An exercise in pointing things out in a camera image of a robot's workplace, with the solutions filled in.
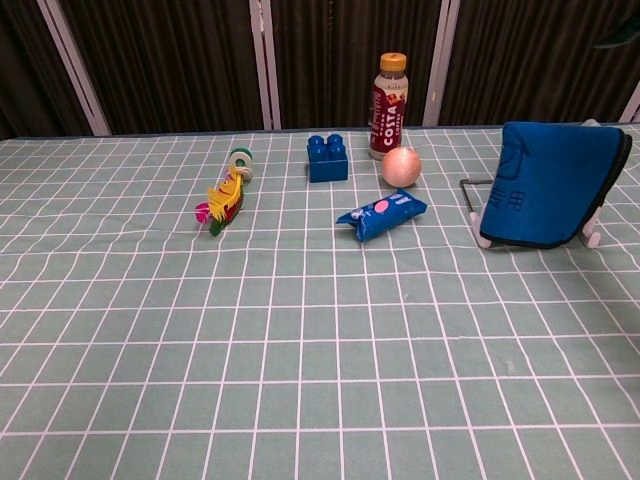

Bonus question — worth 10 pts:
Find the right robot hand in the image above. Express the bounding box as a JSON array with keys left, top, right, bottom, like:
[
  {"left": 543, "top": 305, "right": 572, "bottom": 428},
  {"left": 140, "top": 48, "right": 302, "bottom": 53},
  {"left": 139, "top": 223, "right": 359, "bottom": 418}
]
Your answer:
[{"left": 593, "top": 7, "right": 640, "bottom": 50}]

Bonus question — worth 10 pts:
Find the black and blue towel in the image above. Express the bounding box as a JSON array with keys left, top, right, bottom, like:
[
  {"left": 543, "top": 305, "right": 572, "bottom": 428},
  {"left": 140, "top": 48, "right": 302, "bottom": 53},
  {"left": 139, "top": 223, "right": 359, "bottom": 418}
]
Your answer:
[{"left": 478, "top": 120, "right": 634, "bottom": 250}]

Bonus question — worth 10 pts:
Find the Costa coffee bottle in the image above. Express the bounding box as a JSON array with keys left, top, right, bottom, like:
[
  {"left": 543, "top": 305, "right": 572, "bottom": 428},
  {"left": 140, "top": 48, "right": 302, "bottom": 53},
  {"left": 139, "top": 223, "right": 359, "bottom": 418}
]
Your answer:
[{"left": 368, "top": 52, "right": 409, "bottom": 161}]

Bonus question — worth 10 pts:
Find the pink ball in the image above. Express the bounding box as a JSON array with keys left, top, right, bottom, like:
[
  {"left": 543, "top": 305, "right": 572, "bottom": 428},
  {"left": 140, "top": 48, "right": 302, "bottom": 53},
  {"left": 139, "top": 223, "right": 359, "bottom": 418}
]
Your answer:
[{"left": 381, "top": 146, "right": 424, "bottom": 189}]

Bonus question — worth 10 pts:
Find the blue snack packet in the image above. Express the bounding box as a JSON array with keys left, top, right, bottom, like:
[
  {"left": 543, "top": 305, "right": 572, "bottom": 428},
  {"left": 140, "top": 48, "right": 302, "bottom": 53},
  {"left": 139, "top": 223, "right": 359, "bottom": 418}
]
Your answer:
[{"left": 335, "top": 188, "right": 429, "bottom": 245}]

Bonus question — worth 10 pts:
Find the blue toy brick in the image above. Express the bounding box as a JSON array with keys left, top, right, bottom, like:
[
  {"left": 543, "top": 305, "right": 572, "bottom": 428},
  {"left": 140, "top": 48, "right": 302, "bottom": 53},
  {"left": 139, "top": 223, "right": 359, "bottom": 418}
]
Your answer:
[{"left": 306, "top": 132, "right": 350, "bottom": 184}]

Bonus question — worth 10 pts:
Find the colourful feather shuttlecock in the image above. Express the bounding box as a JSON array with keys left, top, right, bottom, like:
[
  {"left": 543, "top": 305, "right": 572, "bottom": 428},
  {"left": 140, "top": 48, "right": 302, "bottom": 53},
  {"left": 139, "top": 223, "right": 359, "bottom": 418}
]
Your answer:
[{"left": 194, "top": 146, "right": 255, "bottom": 238}]

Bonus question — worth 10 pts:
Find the green checked tablecloth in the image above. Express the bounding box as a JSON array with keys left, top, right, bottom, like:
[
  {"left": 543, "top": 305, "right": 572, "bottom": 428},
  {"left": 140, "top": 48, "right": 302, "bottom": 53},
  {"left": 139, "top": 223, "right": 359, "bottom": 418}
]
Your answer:
[{"left": 0, "top": 122, "right": 640, "bottom": 480}]

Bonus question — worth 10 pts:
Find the white partition post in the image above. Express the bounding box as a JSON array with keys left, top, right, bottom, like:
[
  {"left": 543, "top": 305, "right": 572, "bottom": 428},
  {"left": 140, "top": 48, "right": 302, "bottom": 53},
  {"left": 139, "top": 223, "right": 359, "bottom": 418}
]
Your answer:
[
  {"left": 35, "top": 0, "right": 112, "bottom": 137},
  {"left": 422, "top": 0, "right": 462, "bottom": 127},
  {"left": 618, "top": 79, "right": 640, "bottom": 124},
  {"left": 248, "top": 0, "right": 282, "bottom": 132}
]

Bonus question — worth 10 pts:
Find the wire rack with white feet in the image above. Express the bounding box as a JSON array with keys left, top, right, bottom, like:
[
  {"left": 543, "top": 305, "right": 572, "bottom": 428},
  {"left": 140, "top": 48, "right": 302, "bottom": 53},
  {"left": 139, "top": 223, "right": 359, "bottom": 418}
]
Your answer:
[{"left": 458, "top": 118, "right": 632, "bottom": 249}]

